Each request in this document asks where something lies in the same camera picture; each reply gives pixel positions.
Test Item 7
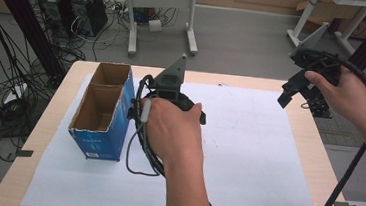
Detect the black computer tower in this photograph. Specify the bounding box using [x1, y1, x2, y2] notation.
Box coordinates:
[36, 0, 81, 38]
[68, 0, 111, 39]

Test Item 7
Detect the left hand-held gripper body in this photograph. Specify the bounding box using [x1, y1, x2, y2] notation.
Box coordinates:
[141, 50, 213, 126]

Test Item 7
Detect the person's right hand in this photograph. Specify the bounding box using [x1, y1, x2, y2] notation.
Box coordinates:
[300, 63, 366, 131]

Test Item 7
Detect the white power strip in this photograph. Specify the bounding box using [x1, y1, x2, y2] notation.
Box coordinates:
[2, 80, 29, 107]

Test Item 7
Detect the brown cardboard box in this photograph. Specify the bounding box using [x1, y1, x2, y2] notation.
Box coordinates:
[336, 15, 366, 42]

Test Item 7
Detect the thick black right gripper cable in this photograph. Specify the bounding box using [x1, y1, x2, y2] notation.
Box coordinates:
[305, 50, 366, 206]

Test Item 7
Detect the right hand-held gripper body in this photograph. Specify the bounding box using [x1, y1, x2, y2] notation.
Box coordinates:
[286, 18, 347, 87]

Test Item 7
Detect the person's left hand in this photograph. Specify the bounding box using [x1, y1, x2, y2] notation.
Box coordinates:
[134, 95, 210, 173]

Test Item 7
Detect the white paper sheet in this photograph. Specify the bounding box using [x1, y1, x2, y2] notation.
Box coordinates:
[19, 68, 330, 206]

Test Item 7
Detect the white desk frame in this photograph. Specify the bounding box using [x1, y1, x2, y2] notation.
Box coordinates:
[284, 0, 366, 57]

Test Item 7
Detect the white power adapter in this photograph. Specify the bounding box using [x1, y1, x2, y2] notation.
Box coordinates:
[147, 19, 164, 34]

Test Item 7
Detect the blue cardboard box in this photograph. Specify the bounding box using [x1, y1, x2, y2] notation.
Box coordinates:
[65, 58, 139, 164]

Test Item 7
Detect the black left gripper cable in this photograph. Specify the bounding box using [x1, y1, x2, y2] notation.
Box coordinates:
[124, 73, 175, 179]

